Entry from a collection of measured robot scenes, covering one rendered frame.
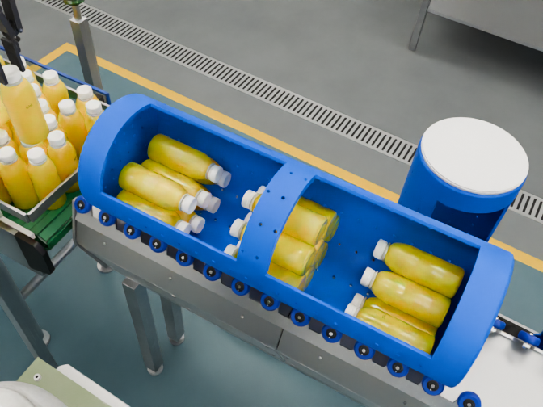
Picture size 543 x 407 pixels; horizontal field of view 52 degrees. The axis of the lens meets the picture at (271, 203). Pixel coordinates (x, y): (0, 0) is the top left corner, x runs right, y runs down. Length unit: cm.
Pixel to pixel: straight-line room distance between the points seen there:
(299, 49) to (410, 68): 69
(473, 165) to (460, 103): 193
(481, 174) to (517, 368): 48
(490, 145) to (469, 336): 69
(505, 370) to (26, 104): 114
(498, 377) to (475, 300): 33
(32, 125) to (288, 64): 236
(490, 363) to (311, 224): 50
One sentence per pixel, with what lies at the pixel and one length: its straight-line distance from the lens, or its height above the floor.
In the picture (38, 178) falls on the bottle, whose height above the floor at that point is 102.
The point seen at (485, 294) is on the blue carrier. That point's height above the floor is 123.
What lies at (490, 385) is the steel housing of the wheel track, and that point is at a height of 93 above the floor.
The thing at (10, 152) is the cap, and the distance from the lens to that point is 145.
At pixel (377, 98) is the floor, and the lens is 331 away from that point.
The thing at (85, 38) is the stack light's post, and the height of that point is 104.
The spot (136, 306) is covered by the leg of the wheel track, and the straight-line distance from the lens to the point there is 176.
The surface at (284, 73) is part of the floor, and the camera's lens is 338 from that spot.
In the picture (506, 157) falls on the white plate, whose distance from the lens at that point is 158.
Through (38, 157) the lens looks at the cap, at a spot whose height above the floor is 108.
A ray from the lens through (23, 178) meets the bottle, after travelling 148.
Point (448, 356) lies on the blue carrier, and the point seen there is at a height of 114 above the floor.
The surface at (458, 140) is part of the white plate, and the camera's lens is 157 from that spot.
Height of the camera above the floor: 204
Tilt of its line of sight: 50 degrees down
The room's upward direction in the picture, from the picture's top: 5 degrees clockwise
